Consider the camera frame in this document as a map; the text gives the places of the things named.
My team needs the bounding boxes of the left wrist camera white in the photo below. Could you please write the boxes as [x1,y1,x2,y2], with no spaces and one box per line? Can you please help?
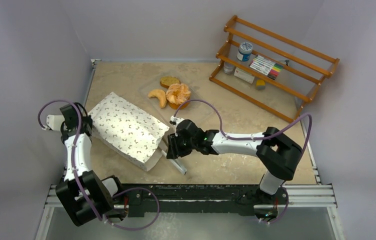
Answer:
[42,114,65,132]

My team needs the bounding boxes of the clear plastic tray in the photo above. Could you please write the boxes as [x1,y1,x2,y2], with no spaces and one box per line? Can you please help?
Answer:
[139,73,215,130]

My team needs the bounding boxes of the white patterned paper bag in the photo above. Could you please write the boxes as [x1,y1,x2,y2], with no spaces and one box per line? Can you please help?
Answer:
[88,92,170,172]

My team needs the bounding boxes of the fake orange bread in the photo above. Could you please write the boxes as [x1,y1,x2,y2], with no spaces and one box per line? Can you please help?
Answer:
[165,83,191,110]

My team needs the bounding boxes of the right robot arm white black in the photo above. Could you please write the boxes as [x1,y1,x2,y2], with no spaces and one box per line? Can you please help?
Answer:
[166,116,304,204]

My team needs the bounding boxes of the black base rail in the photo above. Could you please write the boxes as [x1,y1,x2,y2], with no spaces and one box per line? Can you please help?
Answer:
[106,183,289,220]

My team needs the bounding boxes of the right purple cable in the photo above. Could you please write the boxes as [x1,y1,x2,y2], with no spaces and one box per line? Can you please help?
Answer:
[173,99,313,226]

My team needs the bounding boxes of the pack of coloured markers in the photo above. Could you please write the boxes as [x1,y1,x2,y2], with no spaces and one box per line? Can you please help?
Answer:
[249,55,284,80]

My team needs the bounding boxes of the white card box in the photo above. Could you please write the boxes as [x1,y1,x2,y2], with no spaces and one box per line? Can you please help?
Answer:
[234,67,255,84]

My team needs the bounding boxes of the fake bread slice brown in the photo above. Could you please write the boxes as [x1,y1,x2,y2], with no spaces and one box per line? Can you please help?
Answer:
[159,76,181,89]

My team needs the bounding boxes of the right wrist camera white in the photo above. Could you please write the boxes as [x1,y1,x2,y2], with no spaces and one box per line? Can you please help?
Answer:
[169,115,185,127]

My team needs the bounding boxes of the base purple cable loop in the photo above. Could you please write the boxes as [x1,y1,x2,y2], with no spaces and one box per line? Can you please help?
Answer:
[103,187,160,231]

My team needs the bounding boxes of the metal tongs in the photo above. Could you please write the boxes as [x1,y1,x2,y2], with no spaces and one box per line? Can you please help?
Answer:
[158,139,187,175]

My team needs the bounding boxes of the orange wooden shelf rack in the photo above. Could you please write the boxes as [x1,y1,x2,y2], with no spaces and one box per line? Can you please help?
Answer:
[209,15,340,123]

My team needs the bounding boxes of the yellow grey sponge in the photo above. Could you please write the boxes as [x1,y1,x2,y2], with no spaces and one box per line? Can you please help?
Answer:
[255,79,266,90]

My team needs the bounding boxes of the white jar blue label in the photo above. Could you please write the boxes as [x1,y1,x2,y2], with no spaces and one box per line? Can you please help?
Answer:
[236,41,253,62]

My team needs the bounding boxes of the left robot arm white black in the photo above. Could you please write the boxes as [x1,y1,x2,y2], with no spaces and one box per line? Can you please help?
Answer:
[55,102,125,227]

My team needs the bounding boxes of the fake croissant tan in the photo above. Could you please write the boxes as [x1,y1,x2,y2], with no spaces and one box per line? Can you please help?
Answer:
[147,89,168,109]

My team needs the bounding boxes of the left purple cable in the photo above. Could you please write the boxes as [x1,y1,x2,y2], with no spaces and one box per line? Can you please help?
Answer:
[37,99,106,222]

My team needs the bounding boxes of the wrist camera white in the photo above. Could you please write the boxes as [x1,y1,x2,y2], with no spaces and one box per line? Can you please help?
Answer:
[169,115,185,127]
[42,114,65,132]

